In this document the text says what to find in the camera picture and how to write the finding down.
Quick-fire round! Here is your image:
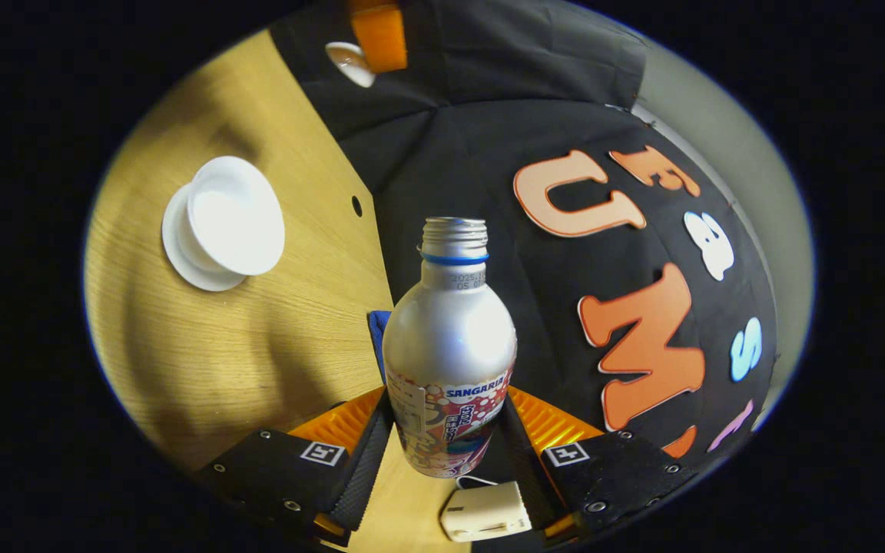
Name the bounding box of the black backdrop cloth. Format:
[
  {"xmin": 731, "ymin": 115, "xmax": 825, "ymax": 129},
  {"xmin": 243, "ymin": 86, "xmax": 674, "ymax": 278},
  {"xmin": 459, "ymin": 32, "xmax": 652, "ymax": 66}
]
[{"xmin": 270, "ymin": 0, "xmax": 780, "ymax": 492}]

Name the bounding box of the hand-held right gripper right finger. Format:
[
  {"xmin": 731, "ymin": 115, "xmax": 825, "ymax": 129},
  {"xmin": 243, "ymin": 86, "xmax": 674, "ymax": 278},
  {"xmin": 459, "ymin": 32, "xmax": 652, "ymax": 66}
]
[{"xmin": 500, "ymin": 386, "xmax": 701, "ymax": 546}]

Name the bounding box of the silver water bottle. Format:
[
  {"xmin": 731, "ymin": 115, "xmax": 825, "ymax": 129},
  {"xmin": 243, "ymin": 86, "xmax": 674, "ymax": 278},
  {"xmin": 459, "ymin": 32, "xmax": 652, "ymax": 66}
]
[{"xmin": 381, "ymin": 217, "xmax": 519, "ymax": 479}]

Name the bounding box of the white saucer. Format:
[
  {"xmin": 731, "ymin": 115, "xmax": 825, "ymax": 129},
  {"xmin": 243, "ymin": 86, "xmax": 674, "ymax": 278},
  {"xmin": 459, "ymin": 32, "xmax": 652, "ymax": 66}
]
[{"xmin": 161, "ymin": 183, "xmax": 247, "ymax": 293}]

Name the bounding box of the white toaster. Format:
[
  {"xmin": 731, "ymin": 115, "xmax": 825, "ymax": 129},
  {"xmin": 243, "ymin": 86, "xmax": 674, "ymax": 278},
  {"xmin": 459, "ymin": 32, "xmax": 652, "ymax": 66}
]
[{"xmin": 440, "ymin": 480, "xmax": 533, "ymax": 543}]

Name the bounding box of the blue cloth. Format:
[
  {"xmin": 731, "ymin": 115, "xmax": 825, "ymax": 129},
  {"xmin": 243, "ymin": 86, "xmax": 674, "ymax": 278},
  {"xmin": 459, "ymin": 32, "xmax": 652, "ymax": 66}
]
[{"xmin": 366, "ymin": 310, "xmax": 393, "ymax": 385}]

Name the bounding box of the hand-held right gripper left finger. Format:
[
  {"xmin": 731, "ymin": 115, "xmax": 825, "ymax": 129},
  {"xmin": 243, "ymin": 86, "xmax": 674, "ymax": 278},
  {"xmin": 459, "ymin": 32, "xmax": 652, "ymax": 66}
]
[{"xmin": 197, "ymin": 386, "xmax": 396, "ymax": 548}]

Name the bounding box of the white teacup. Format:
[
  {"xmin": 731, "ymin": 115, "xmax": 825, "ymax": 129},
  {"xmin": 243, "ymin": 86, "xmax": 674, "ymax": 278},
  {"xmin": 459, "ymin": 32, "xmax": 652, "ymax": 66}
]
[{"xmin": 186, "ymin": 156, "xmax": 287, "ymax": 277}]

